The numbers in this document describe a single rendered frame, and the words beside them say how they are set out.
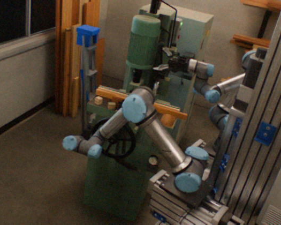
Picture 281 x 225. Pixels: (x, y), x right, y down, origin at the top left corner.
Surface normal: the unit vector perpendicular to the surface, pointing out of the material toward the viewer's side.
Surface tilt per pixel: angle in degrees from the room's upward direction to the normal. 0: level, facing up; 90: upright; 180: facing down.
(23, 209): 0
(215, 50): 90
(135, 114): 85
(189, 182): 95
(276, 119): 90
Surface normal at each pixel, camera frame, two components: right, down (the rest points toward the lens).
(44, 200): 0.15, -0.88
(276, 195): -0.59, 0.28
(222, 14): -0.37, 0.37
